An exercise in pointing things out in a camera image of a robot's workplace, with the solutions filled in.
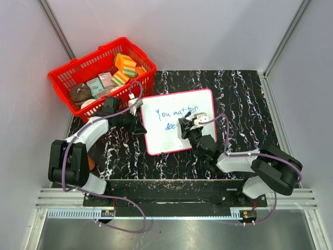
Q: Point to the striped sponge block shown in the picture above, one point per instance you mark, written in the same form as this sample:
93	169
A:
120	79
129	68

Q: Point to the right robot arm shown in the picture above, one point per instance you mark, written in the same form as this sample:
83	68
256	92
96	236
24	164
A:
274	170

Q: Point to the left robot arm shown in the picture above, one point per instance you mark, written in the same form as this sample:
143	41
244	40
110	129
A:
68	162

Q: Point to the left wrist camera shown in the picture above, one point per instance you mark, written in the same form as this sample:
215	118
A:
134	103

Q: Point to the striped sponge block lower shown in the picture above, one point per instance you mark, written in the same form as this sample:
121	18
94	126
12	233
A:
120	79

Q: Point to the brown round doughnut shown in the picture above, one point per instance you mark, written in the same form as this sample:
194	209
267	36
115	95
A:
80	93

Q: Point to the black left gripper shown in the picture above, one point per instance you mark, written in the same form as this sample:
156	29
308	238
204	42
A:
136	127

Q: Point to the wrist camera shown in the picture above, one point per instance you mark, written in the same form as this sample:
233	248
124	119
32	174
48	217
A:
134	103
199	120

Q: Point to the orange cylindrical bottle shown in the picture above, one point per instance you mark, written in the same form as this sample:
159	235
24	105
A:
91	163

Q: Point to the pink small box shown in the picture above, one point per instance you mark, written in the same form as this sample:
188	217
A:
106	79

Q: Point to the pink framed whiteboard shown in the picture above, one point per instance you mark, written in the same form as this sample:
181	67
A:
160	115

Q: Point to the teal small box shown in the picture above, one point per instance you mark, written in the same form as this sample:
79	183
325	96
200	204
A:
95	86

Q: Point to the red plastic basket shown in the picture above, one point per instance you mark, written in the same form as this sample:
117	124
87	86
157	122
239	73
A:
90	66

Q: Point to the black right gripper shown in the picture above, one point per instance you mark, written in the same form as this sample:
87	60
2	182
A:
186	125

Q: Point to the aluminium rail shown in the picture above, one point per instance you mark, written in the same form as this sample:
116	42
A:
74	205

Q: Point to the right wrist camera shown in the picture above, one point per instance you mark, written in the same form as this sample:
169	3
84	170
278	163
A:
199	120

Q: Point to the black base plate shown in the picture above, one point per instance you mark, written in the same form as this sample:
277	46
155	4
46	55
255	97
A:
184	198

